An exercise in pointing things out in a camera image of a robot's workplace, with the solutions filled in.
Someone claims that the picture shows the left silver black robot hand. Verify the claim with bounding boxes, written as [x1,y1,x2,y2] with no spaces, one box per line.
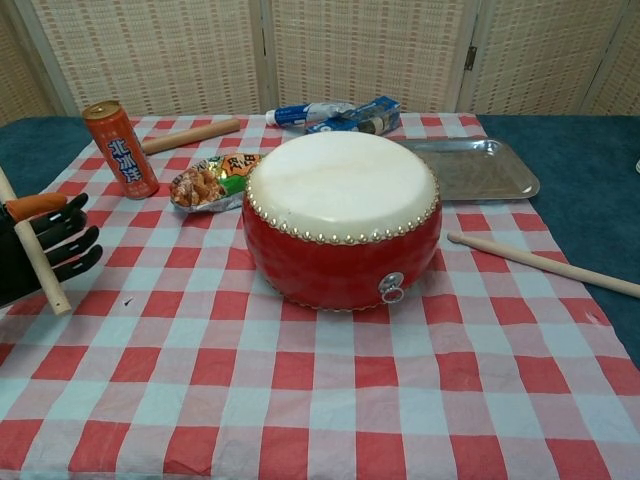
[0,193,104,309]

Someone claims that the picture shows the wooden drumstick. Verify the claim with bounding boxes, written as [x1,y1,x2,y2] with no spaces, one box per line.
[0,167,73,316]
[447,231,640,300]

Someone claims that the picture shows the red drum with white skin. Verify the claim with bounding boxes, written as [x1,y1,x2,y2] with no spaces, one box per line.
[242,131,444,312]

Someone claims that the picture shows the orange soda can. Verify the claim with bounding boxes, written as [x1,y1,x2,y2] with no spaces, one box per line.
[82,101,160,201]

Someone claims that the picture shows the green orange snack bag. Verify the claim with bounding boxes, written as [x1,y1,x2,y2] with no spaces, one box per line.
[169,152,264,215]

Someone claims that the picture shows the wooden rolling pin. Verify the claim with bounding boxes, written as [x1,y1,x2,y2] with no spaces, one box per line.
[141,118,241,155]

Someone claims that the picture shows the woven folding screen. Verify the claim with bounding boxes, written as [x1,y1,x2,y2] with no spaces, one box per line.
[0,0,640,127]

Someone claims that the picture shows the red white checkered tablecloth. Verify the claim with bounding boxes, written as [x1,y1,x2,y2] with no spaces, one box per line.
[0,113,640,480]

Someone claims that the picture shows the blue white toothpaste tube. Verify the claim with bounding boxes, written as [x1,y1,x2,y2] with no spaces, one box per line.
[266,101,359,129]

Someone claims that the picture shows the blue cling film box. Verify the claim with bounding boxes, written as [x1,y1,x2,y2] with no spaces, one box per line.
[304,95,401,137]

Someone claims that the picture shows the stainless steel tray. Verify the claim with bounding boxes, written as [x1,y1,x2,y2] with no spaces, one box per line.
[397,138,541,202]

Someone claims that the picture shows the dark blue table cover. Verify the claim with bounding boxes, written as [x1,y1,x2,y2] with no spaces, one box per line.
[0,114,640,371]

